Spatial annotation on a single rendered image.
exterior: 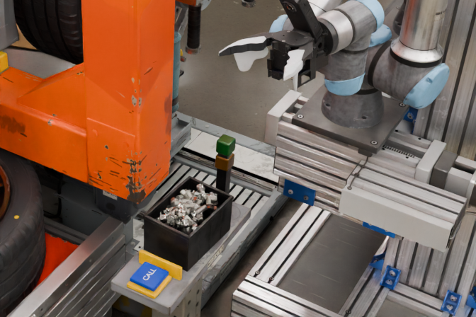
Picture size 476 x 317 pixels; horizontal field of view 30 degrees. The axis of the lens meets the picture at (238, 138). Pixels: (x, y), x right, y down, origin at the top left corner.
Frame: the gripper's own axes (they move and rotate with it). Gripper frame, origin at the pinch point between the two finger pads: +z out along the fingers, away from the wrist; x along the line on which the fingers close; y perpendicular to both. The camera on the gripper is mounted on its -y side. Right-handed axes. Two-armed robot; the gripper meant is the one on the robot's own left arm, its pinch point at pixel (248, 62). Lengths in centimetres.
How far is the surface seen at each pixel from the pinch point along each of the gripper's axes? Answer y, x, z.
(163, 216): 62, 45, -16
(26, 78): 42, 101, -18
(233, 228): 74, 40, -35
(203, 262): 74, 37, -20
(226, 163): 58, 46, -39
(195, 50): 38, 71, -54
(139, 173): 54, 55, -18
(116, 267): 90, 68, -16
